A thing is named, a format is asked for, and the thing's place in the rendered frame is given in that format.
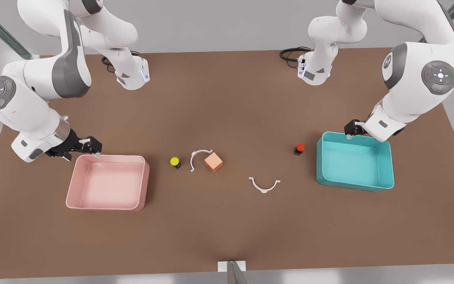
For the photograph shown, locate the black cable loop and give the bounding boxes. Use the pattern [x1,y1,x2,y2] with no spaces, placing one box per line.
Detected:
[279,47,313,63]
[101,50,141,74]

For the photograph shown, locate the blue storage box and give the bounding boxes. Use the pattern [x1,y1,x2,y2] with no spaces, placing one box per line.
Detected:
[316,131,394,192]

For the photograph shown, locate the white curved clip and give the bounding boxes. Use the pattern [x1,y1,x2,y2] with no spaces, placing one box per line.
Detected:
[249,177,281,195]
[190,149,214,172]

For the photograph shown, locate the orange cube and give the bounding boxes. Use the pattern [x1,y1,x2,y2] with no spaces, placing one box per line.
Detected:
[204,152,223,173]

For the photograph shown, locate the pink storage box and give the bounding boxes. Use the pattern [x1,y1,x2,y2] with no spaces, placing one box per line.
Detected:
[66,154,150,212]

